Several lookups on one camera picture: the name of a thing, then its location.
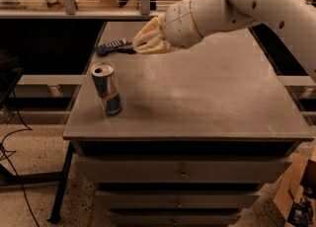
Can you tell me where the cardboard box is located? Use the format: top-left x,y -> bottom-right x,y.
274,153 -> 316,227

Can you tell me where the dark chocolate rxbar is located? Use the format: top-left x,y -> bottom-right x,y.
117,46 -> 136,54

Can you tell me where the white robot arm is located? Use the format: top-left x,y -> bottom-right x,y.
132,0 -> 316,79

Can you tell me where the blue snack bar wrapper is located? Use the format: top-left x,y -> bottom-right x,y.
96,38 -> 129,56

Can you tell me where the red bull can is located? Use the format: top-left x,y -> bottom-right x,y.
90,62 -> 121,115

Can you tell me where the black floor cable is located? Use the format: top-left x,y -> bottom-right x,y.
0,89 -> 41,227

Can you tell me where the grey drawer cabinet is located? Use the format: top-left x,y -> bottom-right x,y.
63,30 -> 313,227

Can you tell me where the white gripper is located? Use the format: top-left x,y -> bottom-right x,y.
133,0 -> 202,54

